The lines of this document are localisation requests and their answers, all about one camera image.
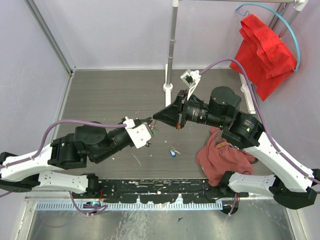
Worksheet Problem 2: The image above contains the black mounting plate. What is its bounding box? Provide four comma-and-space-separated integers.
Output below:
72, 178, 235, 204

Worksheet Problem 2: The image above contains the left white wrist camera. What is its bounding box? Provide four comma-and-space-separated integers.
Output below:
125, 124, 152, 149

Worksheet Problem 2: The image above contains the blue clothes hanger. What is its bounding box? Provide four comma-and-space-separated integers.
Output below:
235, 3, 301, 72

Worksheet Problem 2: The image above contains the maroon printed t-shirt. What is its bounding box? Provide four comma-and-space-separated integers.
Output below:
195, 127, 258, 187

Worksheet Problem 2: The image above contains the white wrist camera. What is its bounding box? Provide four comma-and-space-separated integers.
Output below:
180, 69, 201, 100
125, 124, 152, 149

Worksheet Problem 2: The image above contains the red cloth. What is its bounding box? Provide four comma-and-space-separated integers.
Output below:
234, 14, 297, 101

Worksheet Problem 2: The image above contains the slotted cable duct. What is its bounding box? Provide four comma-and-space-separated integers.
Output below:
35, 200, 223, 211

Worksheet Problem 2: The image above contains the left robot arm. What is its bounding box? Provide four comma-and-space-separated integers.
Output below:
0, 117, 154, 198

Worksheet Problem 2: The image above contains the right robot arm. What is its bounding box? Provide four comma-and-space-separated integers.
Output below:
153, 86, 320, 210

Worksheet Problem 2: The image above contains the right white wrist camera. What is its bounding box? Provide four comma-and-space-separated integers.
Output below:
180, 69, 201, 100

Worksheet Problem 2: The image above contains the blue tagged key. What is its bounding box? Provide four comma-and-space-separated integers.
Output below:
169, 147, 181, 158

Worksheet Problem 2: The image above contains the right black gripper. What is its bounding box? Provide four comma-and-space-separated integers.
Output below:
152, 89, 227, 130

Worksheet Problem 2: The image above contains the metal keyring with keys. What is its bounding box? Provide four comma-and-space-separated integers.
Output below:
145, 121, 158, 147

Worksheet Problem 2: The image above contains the aluminium corner profile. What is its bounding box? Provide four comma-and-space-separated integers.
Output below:
24, 0, 77, 75

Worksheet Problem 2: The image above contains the metal rack pole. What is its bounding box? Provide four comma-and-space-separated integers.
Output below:
165, 0, 179, 86

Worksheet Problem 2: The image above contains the white pole base foot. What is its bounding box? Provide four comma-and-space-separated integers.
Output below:
162, 64, 173, 107

